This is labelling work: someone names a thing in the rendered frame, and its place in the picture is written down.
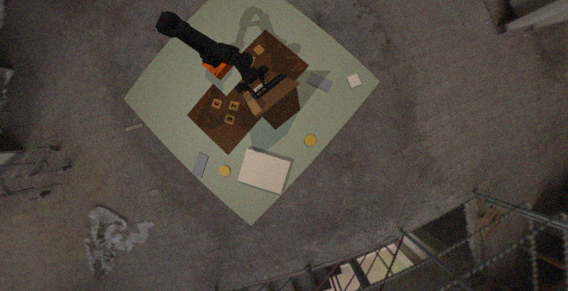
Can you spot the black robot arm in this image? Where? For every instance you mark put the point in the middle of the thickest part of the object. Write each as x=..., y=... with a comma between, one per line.
x=211, y=52

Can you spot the yellow flat disc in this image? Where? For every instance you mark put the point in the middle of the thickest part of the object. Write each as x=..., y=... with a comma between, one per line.
x=310, y=140
x=224, y=170

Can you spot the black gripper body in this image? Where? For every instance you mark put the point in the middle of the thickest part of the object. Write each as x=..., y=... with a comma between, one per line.
x=262, y=70

